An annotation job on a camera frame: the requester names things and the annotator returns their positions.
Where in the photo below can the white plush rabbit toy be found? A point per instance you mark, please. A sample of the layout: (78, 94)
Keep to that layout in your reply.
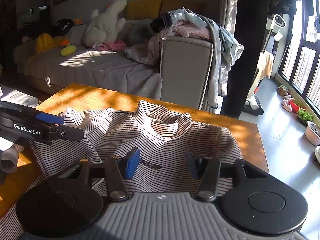
(105, 27)

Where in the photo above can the small green plant tray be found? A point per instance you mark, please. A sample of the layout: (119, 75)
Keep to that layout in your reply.
(304, 116)

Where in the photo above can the pink round basin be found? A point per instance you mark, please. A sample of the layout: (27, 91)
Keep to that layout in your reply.
(313, 133)

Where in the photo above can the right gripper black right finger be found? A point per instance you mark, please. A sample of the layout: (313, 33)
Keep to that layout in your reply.
(207, 170)

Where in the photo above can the yellow toy on sofa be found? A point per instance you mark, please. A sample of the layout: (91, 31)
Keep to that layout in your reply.
(68, 50)

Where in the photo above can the grey sofa armrest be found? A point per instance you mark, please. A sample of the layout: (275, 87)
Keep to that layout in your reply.
(185, 65)

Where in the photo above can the white plant pot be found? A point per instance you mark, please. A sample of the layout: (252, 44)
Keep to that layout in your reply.
(317, 153)

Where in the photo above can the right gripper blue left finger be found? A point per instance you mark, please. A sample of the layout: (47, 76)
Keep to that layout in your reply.
(118, 169)

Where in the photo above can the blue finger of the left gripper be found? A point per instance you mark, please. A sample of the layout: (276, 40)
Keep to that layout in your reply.
(49, 118)

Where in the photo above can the pile of clothes on sofa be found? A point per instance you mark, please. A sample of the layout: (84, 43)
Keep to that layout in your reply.
(183, 22)

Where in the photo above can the striped brown white sweater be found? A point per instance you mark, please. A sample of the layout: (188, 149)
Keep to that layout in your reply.
(161, 178)

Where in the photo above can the grey sofa bed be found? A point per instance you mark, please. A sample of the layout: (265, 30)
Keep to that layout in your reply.
(50, 72)

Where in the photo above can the yellow sofa cushion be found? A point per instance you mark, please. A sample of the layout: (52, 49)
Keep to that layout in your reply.
(143, 9)

